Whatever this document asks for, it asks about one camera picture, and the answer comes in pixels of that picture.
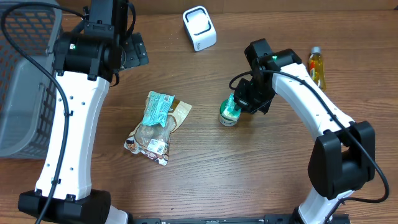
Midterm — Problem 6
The green lid white jar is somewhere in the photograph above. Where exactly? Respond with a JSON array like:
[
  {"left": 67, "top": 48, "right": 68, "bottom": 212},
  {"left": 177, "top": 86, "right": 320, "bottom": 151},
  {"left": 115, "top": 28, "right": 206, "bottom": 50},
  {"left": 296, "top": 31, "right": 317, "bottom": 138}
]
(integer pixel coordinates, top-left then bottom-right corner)
[{"left": 218, "top": 100, "right": 241, "bottom": 126}]

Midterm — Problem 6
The teal snack packet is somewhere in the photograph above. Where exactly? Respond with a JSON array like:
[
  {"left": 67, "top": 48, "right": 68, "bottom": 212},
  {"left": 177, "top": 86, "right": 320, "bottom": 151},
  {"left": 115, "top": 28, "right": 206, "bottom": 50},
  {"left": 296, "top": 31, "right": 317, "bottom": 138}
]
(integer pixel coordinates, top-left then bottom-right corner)
[{"left": 142, "top": 91, "right": 175, "bottom": 128}]

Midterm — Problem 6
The brown cookie bag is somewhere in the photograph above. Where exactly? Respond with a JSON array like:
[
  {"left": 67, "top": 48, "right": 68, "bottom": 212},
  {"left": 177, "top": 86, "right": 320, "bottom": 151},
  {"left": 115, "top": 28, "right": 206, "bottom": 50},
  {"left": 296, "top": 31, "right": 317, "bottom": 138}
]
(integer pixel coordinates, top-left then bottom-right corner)
[{"left": 124, "top": 99, "right": 192, "bottom": 166}]

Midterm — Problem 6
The yellow oil bottle silver cap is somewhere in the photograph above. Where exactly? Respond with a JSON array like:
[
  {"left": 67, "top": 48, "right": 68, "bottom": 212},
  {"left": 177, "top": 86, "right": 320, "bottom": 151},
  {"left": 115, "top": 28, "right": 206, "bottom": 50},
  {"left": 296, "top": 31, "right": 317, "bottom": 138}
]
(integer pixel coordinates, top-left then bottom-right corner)
[{"left": 308, "top": 47, "right": 326, "bottom": 91}]

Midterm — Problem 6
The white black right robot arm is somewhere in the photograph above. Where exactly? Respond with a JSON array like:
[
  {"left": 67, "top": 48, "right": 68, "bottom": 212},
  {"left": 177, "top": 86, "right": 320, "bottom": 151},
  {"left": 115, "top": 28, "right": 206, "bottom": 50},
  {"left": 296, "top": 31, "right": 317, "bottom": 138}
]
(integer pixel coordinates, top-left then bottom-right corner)
[{"left": 234, "top": 39, "right": 375, "bottom": 223}]

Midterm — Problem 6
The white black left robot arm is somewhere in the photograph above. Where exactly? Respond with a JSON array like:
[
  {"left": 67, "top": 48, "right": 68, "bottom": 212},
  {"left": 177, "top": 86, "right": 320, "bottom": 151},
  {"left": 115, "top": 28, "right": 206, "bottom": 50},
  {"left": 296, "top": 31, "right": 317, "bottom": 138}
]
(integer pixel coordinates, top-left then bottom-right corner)
[{"left": 18, "top": 1, "right": 148, "bottom": 223}]

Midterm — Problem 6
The white barcode scanner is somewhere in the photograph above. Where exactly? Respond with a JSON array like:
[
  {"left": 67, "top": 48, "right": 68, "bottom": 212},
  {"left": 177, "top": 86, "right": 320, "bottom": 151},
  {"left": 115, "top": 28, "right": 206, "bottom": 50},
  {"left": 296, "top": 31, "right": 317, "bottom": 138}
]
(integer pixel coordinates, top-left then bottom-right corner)
[{"left": 182, "top": 6, "right": 217, "bottom": 52}]

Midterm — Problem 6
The grey plastic shopping basket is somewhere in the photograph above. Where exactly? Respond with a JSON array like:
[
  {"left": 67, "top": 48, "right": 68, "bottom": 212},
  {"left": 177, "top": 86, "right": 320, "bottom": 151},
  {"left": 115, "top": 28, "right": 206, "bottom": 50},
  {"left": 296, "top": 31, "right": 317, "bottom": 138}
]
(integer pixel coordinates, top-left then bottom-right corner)
[{"left": 1, "top": 6, "right": 62, "bottom": 159}]

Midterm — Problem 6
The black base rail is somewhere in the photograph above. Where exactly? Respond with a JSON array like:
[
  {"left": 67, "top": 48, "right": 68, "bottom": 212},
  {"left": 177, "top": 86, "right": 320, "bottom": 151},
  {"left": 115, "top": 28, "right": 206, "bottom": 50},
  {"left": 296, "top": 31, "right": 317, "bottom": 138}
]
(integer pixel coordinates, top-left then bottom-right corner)
[{"left": 132, "top": 213, "right": 351, "bottom": 224}]

